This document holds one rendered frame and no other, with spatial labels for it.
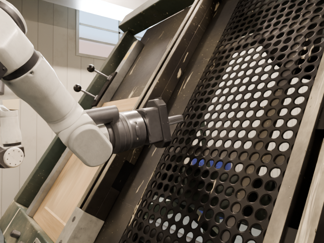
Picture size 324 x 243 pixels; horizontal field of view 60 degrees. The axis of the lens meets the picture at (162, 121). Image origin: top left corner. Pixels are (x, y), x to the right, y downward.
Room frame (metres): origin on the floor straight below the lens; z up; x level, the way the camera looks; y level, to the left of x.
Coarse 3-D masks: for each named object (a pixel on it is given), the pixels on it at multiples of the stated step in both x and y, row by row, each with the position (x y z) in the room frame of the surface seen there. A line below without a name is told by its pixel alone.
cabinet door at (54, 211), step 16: (80, 160) 1.12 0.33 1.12; (64, 176) 1.14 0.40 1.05; (80, 176) 1.03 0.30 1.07; (48, 192) 1.16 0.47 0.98; (64, 192) 1.05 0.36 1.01; (80, 192) 0.96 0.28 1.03; (48, 208) 1.07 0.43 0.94; (64, 208) 0.98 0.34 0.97; (48, 224) 0.99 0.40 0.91; (64, 224) 0.90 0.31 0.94
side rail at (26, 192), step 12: (132, 36) 1.67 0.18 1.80; (120, 48) 1.63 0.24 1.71; (108, 60) 1.58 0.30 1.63; (120, 60) 1.63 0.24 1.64; (108, 72) 1.58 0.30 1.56; (96, 84) 1.54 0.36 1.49; (84, 96) 1.50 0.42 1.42; (84, 108) 1.50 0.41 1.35; (60, 144) 1.43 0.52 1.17; (48, 156) 1.39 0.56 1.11; (60, 156) 1.43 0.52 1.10; (36, 168) 1.37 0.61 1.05; (48, 168) 1.39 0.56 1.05; (36, 180) 1.36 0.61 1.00; (24, 192) 1.33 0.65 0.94; (36, 192) 1.36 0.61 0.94; (24, 204) 1.33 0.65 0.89
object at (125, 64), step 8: (136, 40) 1.44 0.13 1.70; (136, 48) 1.41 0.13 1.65; (128, 56) 1.39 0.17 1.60; (136, 56) 1.41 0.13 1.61; (120, 64) 1.40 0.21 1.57; (128, 64) 1.39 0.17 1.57; (120, 72) 1.36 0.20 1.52; (120, 80) 1.36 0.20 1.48; (112, 88) 1.34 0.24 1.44; (104, 96) 1.31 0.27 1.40; (64, 152) 1.24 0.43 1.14; (72, 152) 1.22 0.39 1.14; (64, 160) 1.20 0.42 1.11; (56, 168) 1.19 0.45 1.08; (48, 176) 1.21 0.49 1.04; (56, 176) 1.18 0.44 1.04; (48, 184) 1.17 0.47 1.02; (40, 192) 1.16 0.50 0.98; (40, 200) 1.15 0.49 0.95; (32, 208) 1.13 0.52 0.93; (32, 216) 1.13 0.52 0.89
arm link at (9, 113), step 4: (0, 100) 1.13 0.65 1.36; (0, 104) 1.13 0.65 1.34; (0, 108) 1.11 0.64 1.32; (4, 108) 1.13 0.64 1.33; (0, 112) 1.08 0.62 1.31; (4, 112) 1.09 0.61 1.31; (8, 112) 1.09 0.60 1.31; (12, 112) 1.10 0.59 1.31; (16, 112) 1.12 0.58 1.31; (0, 116) 1.09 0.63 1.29; (4, 116) 1.09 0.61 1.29; (8, 116) 1.09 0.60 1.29; (12, 116) 1.10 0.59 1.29; (16, 116) 1.11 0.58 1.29
